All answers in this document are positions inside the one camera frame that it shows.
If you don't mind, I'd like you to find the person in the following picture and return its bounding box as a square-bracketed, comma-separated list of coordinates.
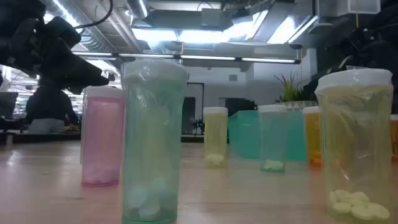
[24, 83, 81, 135]

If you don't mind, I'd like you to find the silver ceiling duct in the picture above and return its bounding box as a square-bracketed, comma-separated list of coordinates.
[126, 0, 149, 19]

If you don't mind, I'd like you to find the potted plant triangle-pattern pot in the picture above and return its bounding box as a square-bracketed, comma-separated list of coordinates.
[274, 71, 318, 110]

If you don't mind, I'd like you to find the yellow translucent pill bottle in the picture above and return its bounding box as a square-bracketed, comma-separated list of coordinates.
[314, 68, 394, 222]
[203, 106, 229, 169]

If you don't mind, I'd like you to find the green translucent pill bottle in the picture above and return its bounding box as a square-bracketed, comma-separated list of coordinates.
[257, 105, 289, 174]
[121, 58, 189, 224]

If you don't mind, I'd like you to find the black aluminium table frame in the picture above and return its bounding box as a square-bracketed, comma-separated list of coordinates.
[0, 132, 230, 144]

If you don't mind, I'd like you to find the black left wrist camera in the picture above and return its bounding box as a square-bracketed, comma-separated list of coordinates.
[46, 16, 82, 52]

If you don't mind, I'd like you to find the orange pill bottle white cap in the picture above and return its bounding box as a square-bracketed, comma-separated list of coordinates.
[302, 106, 323, 166]
[390, 114, 398, 161]

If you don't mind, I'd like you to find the black cabinet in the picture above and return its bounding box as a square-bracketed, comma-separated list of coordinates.
[223, 97, 259, 118]

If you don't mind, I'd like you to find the pink translucent pill bottle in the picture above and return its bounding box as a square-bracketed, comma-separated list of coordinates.
[80, 86, 126, 187]

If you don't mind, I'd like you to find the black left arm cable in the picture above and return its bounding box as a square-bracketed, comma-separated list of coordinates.
[73, 0, 114, 30]

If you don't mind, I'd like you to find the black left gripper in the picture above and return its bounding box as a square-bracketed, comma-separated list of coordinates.
[29, 37, 110, 94]

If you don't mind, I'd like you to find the teal plastic bin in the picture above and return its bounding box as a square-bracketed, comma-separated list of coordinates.
[228, 110, 308, 162]

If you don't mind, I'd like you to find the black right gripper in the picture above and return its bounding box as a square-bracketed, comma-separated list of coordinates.
[303, 30, 392, 100]

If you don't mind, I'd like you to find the long ceiling light bar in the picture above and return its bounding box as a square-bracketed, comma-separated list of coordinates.
[72, 51, 302, 65]

